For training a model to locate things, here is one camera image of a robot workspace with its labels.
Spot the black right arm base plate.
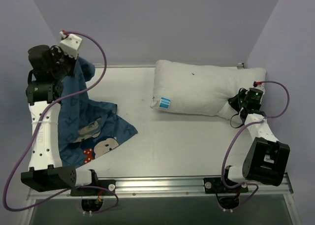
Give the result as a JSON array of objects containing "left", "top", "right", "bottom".
[{"left": 203, "top": 177, "right": 249, "bottom": 194}]

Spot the blue cartoon print pillowcase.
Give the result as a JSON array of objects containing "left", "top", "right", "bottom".
[{"left": 58, "top": 56, "right": 139, "bottom": 168}]

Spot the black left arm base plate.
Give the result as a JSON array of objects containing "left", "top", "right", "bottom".
[{"left": 70, "top": 179, "right": 116, "bottom": 196}]

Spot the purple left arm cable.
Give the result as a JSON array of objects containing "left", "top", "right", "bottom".
[{"left": 4, "top": 30, "right": 120, "bottom": 214}]

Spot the white pillow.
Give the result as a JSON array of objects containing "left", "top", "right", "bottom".
[{"left": 151, "top": 60, "right": 267, "bottom": 124}]

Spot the aluminium front rail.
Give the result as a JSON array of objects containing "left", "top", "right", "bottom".
[{"left": 27, "top": 173, "right": 293, "bottom": 200}]

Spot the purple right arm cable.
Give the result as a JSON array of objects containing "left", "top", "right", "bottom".
[{"left": 220, "top": 80, "right": 291, "bottom": 212}]

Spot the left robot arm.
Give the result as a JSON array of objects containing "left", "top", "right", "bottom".
[{"left": 21, "top": 44, "right": 99, "bottom": 195}]

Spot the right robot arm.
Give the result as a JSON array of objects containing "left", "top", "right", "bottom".
[{"left": 218, "top": 87, "right": 290, "bottom": 192}]

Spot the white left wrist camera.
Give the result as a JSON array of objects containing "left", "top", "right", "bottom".
[{"left": 59, "top": 32, "right": 82, "bottom": 60}]

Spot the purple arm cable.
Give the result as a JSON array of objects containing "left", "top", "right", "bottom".
[
  {"left": 220, "top": 80, "right": 291, "bottom": 212},
  {"left": 4, "top": 30, "right": 120, "bottom": 214}
]

